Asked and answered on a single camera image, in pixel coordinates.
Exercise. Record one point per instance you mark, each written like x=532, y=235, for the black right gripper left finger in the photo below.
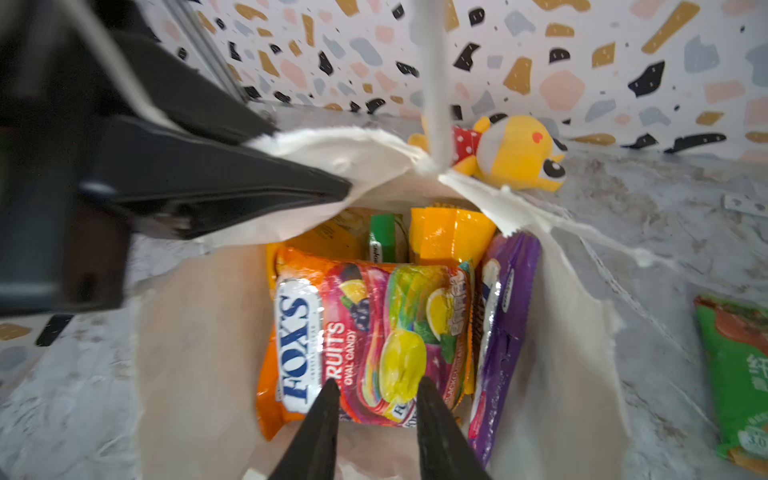
x=312, y=453

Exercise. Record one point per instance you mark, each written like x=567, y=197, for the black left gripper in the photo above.
x=80, y=171

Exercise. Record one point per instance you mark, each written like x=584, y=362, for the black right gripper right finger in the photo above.
x=444, y=453

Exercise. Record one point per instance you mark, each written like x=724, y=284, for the orange snack packet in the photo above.
x=271, y=414

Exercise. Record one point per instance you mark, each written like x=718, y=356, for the white printed paper bag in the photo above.
x=227, y=365

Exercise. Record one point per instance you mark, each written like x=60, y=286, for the Fox's fruits candy bag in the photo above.
x=375, y=329

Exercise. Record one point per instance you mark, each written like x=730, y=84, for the purple snack packet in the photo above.
x=504, y=287

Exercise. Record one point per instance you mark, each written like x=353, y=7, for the green corn chips bag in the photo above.
x=734, y=337

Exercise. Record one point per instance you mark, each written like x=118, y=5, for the yellow snack packet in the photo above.
x=449, y=236

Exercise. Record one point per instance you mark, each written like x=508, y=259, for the small green snack box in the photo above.
x=387, y=239

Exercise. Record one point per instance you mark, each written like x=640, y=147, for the yellow plush toy red dress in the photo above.
x=517, y=152

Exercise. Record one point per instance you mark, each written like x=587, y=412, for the aluminium left corner post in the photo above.
x=193, y=27

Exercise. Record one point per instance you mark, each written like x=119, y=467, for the flat metal perforated bracket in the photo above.
x=745, y=205

